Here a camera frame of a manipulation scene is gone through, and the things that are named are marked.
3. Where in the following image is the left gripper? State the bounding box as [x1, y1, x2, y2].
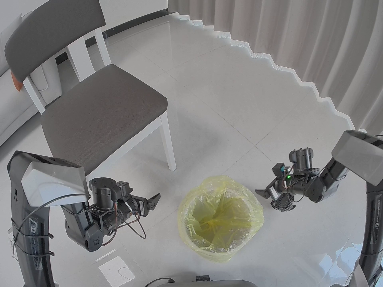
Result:
[115, 193, 161, 225]

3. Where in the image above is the grey and white chair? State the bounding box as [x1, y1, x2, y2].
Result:
[4, 0, 177, 173]

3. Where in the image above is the white trash bin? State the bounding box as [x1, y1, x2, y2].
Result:
[181, 189, 259, 258]

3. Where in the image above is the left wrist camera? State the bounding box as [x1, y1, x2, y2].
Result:
[117, 181, 134, 203]

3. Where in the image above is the orange cushion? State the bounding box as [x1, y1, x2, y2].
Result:
[11, 69, 23, 92]

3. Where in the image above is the beige curtain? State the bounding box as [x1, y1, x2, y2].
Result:
[166, 0, 383, 137]

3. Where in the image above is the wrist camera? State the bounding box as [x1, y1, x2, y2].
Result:
[117, 181, 134, 203]
[271, 163, 291, 180]

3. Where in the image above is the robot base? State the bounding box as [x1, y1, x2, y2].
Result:
[156, 275, 258, 287]

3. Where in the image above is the black plastic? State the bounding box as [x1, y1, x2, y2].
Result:
[271, 194, 296, 212]

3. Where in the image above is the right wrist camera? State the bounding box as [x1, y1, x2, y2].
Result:
[271, 163, 291, 180]

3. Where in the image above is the black cable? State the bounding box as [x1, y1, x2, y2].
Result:
[146, 277, 175, 287]

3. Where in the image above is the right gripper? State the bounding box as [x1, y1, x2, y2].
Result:
[255, 178, 306, 204]

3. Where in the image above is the yellow plastic bag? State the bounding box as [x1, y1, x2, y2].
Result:
[178, 175, 264, 263]

